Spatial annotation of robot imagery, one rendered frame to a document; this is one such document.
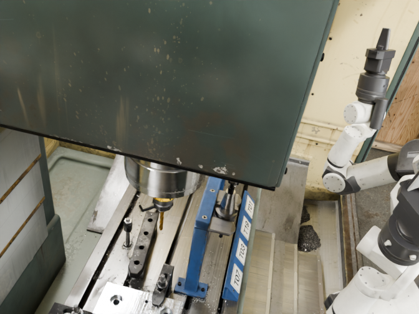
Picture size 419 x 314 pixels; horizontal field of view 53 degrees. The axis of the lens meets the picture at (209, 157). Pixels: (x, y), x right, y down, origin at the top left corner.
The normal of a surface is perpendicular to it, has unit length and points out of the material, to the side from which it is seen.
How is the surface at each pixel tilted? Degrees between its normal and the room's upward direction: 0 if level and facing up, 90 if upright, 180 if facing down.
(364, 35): 91
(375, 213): 0
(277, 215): 24
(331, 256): 17
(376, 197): 0
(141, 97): 90
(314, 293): 8
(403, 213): 102
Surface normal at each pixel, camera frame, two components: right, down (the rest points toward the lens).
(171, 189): 0.20, 0.63
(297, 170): 0.04, -0.46
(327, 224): -0.17, -0.80
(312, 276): 0.16, -0.85
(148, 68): -0.20, 0.59
